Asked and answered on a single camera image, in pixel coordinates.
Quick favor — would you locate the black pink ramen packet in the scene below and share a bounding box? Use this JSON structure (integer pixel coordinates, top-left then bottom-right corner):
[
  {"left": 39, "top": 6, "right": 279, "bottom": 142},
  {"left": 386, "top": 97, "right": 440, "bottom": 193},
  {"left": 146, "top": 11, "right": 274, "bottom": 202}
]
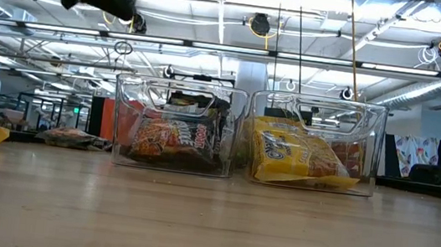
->
[{"left": 34, "top": 122, "right": 115, "bottom": 155}]

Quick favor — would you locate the black orange ramen packet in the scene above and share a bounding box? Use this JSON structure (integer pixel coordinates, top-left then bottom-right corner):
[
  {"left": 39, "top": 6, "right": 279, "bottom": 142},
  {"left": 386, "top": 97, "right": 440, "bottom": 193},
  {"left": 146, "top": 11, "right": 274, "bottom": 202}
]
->
[{"left": 126, "top": 111, "right": 227, "bottom": 173}]

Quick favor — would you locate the black ceiling-hung device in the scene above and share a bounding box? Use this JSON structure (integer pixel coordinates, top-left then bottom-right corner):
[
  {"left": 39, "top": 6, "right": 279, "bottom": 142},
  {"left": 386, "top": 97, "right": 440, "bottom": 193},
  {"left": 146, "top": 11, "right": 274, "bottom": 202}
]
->
[{"left": 131, "top": 13, "right": 149, "bottom": 35}]

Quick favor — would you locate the orange partition panel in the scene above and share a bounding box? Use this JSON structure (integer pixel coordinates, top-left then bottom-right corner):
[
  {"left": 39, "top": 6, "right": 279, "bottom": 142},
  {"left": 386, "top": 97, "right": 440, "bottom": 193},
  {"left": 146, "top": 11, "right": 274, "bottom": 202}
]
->
[{"left": 98, "top": 95, "right": 163, "bottom": 150}]

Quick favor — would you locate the clear plastic bin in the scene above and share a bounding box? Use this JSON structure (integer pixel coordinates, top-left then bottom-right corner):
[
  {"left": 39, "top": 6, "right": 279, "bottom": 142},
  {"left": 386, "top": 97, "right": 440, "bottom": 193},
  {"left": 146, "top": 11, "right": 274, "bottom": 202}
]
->
[
  {"left": 240, "top": 86, "right": 390, "bottom": 199},
  {"left": 105, "top": 70, "right": 251, "bottom": 182}
]

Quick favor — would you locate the long ceiling light bar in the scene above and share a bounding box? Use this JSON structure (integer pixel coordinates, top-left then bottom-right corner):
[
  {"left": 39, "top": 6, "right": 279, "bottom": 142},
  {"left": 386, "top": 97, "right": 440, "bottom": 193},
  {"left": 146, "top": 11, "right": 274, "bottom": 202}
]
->
[{"left": 0, "top": 15, "right": 441, "bottom": 80}]

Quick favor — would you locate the white pillar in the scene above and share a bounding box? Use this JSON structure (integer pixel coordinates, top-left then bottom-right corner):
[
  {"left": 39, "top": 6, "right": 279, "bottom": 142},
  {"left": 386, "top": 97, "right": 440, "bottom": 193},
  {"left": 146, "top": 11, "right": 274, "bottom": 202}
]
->
[{"left": 234, "top": 60, "right": 272, "bottom": 96}]

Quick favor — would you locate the floral cloth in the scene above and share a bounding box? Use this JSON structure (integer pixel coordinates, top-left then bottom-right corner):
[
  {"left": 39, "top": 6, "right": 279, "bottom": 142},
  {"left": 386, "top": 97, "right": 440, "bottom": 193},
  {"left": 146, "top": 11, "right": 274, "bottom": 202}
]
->
[{"left": 389, "top": 131, "right": 441, "bottom": 181}]

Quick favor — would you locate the black office chair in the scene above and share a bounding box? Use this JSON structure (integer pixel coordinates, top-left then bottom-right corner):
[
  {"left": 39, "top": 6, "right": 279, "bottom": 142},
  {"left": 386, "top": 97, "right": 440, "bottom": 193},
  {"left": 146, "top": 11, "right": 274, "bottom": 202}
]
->
[{"left": 407, "top": 161, "right": 441, "bottom": 186}]

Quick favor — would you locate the black cable loop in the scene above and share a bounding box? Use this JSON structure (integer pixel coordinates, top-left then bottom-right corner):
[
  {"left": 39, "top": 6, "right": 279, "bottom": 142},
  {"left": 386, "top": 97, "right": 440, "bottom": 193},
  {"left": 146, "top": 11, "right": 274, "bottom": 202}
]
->
[{"left": 113, "top": 39, "right": 135, "bottom": 57}]

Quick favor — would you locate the black rectangular bar frame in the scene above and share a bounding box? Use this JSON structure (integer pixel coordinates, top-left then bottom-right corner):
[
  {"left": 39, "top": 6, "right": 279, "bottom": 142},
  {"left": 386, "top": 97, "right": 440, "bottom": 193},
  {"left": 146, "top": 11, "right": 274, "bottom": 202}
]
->
[{"left": 168, "top": 69, "right": 237, "bottom": 89}]

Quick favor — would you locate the black hanging cable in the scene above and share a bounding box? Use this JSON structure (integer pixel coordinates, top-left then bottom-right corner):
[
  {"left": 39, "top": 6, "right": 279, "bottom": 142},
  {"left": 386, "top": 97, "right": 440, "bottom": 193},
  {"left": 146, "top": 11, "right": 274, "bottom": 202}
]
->
[{"left": 286, "top": 0, "right": 313, "bottom": 95}]

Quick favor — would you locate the yellow hanging cable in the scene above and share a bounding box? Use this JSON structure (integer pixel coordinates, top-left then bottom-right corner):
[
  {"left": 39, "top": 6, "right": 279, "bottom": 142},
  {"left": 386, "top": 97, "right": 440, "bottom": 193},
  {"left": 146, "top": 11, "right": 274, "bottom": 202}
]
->
[{"left": 336, "top": 0, "right": 372, "bottom": 101}]

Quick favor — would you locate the white coiled cable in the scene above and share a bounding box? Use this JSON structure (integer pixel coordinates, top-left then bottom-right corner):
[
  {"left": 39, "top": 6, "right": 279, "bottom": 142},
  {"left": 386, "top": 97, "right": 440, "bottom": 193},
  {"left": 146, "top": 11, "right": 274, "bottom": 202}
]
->
[{"left": 414, "top": 44, "right": 441, "bottom": 70}]

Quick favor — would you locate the silver ventilation duct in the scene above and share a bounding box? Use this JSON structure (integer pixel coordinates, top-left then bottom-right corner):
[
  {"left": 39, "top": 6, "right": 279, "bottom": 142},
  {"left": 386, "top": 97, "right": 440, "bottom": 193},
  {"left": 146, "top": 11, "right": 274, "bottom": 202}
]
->
[{"left": 370, "top": 54, "right": 441, "bottom": 114}]

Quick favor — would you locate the black aluminium table frame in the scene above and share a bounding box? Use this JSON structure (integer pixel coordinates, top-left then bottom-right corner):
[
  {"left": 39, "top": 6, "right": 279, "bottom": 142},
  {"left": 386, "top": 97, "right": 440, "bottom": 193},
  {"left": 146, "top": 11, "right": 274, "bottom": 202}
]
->
[{"left": 3, "top": 126, "right": 441, "bottom": 198}]

